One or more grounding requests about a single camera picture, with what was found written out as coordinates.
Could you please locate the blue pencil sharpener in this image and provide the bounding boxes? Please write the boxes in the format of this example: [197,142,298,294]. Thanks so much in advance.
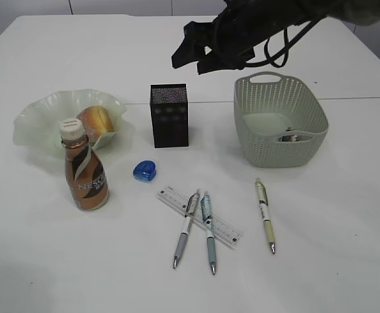
[133,160,157,182]

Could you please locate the black mesh pen holder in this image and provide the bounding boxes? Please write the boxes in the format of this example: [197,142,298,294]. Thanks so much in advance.
[150,83,189,148]

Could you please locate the blue grip pen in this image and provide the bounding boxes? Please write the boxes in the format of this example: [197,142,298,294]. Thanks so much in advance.
[200,191,217,275]

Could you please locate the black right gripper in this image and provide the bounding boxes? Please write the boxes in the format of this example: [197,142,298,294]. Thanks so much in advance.
[170,0,276,76]

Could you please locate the beige grip pen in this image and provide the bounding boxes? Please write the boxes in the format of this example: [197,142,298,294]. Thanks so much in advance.
[255,178,276,254]

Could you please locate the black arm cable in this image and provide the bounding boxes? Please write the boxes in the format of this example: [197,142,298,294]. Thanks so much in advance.
[235,19,321,69]

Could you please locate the pale green woven basket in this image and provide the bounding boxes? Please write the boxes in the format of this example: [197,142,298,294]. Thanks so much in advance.
[234,73,329,168]

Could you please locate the brown paper scrap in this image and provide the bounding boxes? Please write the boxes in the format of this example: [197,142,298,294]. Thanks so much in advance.
[277,134,311,142]

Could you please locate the pale green wavy glass plate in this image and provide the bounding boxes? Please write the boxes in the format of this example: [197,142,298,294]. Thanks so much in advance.
[12,89,127,158]

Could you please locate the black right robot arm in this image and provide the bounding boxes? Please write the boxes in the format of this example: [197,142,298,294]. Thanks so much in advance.
[171,0,380,74]

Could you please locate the brown coffee bottle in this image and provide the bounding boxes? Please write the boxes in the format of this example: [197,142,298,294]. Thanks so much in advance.
[59,118,109,211]

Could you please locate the golden sugared bread roll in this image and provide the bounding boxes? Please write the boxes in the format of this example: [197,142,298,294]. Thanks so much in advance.
[76,106,114,143]

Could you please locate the grey grip pen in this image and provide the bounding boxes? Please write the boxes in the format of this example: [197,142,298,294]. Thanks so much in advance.
[172,188,200,269]

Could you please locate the clear plastic ruler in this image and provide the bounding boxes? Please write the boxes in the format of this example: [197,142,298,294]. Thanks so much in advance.
[155,185,244,251]

